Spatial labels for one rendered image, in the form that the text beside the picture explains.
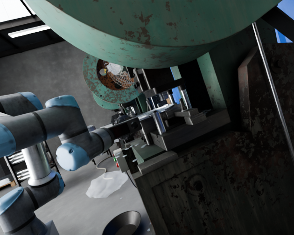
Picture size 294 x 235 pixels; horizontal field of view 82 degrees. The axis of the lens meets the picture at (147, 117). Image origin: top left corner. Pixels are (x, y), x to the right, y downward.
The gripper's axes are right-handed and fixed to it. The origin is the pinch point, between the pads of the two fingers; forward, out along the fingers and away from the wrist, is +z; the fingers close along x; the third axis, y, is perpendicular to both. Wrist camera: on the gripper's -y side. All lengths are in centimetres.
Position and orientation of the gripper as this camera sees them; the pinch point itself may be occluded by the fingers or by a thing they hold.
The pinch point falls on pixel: (135, 121)
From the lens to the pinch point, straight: 73.3
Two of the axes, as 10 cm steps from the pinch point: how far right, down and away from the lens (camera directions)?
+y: -8.5, 2.8, 4.4
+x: 3.5, 9.3, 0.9
